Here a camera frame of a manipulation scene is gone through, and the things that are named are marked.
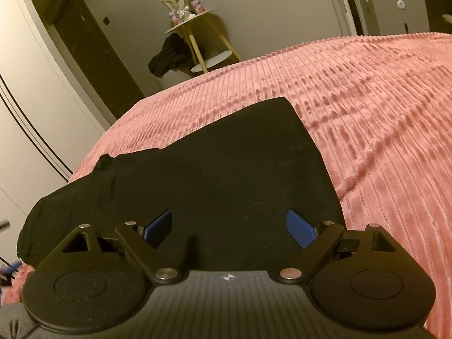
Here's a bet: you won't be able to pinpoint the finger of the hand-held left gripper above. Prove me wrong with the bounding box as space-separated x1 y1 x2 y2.
0 254 23 286

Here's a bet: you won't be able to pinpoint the grey cabinet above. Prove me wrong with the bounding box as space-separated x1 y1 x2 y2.
356 0 431 36

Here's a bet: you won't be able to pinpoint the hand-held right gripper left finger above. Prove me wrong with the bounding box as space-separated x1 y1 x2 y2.
53 209 183 285

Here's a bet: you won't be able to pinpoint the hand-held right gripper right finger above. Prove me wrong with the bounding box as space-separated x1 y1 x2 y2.
276 208 402 285

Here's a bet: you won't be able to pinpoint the wrapped flower bouquet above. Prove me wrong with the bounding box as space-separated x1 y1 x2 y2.
151 0 193 22

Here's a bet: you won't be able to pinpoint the white tower fan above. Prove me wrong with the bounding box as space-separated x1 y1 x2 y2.
331 0 364 37

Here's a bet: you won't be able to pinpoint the white round side table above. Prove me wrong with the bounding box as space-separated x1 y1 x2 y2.
164 8 244 73

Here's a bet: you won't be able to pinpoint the white wardrobe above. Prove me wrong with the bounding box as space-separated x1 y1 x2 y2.
0 0 118 227

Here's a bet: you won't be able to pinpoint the pink ribbed blanket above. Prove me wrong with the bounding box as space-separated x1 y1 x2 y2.
0 32 452 339

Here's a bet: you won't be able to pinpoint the dark clothes heap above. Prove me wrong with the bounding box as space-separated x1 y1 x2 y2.
147 32 192 79

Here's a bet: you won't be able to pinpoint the black pants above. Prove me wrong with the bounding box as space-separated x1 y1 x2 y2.
16 97 349 277

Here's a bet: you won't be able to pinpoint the person's grey clothing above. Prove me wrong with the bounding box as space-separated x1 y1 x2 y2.
0 303 34 339

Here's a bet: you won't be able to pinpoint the dark brown door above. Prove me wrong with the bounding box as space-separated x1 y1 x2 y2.
44 0 146 119

